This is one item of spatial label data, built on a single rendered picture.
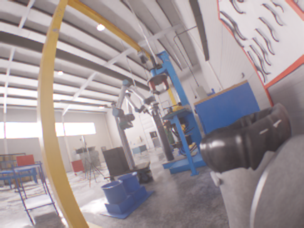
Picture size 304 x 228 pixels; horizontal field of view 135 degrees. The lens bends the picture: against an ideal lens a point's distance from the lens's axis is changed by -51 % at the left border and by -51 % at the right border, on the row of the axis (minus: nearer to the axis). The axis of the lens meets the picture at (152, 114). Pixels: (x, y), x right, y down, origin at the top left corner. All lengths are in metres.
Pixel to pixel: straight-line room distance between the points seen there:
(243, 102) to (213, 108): 0.29
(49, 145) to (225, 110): 1.60
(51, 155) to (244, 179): 1.36
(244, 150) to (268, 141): 0.11
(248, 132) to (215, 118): 0.71
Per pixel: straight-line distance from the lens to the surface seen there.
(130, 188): 1.83
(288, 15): 1.38
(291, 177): 0.66
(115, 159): 2.63
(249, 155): 0.52
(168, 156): 3.17
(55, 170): 1.28
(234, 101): 1.21
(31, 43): 6.51
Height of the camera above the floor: 0.74
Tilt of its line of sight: 12 degrees up
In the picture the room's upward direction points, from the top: 19 degrees counter-clockwise
